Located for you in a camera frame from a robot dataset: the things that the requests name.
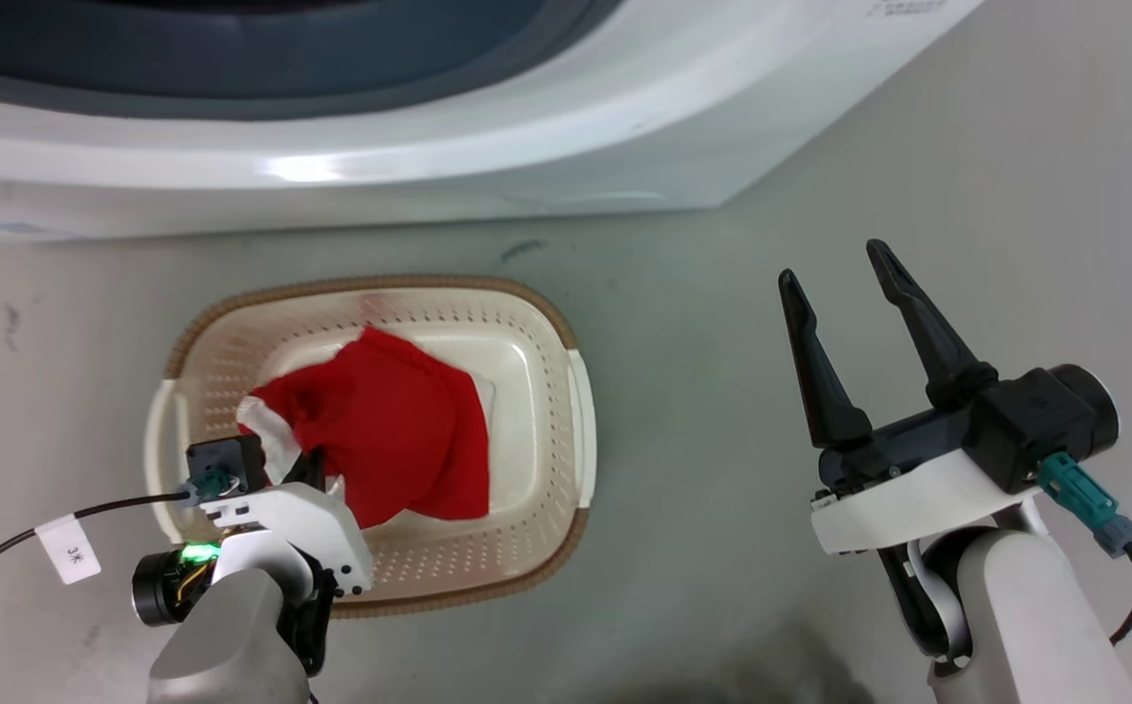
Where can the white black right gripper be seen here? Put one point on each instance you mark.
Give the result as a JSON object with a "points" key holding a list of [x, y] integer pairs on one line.
{"points": [[918, 494]]}

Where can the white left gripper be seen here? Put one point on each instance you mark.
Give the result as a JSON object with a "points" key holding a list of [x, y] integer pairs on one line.
{"points": [[307, 523]]}

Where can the red and white garment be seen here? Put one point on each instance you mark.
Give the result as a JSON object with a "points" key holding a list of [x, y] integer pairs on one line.
{"points": [[400, 430]]}

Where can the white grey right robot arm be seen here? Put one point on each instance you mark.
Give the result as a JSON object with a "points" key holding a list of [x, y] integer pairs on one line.
{"points": [[1025, 616]]}

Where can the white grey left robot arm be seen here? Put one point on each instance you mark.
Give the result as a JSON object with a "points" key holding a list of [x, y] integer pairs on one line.
{"points": [[234, 626]]}

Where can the cream laundry basket brown rim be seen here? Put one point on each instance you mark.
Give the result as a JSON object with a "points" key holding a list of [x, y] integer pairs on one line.
{"points": [[537, 411]]}

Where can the white washing machine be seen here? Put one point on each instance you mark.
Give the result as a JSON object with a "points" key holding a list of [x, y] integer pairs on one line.
{"points": [[449, 156]]}

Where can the small printed washer label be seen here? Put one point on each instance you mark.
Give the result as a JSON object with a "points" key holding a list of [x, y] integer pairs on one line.
{"points": [[908, 7]]}

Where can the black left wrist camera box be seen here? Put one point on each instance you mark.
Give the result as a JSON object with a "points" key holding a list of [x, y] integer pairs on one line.
{"points": [[226, 464]]}

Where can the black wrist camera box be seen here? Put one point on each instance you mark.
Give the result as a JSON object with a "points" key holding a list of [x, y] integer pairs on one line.
{"points": [[1040, 420], [226, 464]]}

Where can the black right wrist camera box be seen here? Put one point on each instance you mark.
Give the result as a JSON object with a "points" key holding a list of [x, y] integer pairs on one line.
{"points": [[1040, 420]]}

